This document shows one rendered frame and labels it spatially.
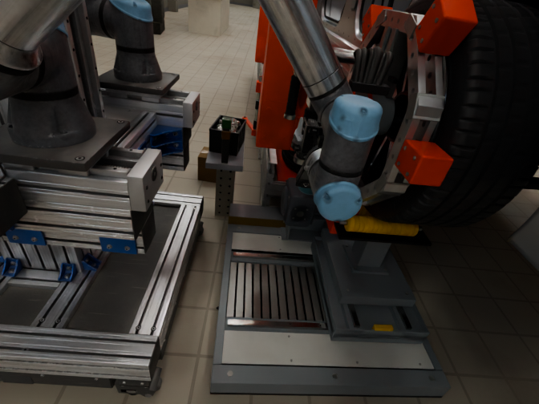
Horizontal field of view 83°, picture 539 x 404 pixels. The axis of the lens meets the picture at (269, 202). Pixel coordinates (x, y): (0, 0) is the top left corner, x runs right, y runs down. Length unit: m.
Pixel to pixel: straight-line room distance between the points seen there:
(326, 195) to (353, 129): 0.11
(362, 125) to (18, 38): 0.47
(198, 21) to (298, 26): 8.13
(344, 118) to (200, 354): 1.03
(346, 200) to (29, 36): 0.49
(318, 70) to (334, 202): 0.22
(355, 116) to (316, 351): 0.95
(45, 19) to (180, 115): 0.68
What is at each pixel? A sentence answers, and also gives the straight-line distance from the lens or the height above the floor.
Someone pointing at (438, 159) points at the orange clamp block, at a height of 0.88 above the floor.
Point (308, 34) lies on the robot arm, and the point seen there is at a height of 1.07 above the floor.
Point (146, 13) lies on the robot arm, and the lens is 1.14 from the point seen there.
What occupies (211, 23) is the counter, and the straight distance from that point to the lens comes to 8.61.
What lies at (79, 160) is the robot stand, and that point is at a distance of 0.67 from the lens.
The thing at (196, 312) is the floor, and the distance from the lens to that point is 1.37.
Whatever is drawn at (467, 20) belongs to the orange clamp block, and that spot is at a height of 1.13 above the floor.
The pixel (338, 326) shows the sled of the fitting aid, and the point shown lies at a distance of 1.24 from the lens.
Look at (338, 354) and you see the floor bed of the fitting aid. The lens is 1.26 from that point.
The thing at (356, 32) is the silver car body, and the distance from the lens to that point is 2.14.
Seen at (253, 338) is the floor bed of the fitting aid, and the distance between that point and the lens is 1.22.
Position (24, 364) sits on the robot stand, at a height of 0.19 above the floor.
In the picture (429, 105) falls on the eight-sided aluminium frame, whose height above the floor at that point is 0.96.
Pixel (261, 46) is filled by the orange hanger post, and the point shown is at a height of 0.67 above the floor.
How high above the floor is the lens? 1.12
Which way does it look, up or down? 35 degrees down
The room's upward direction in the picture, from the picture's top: 9 degrees clockwise
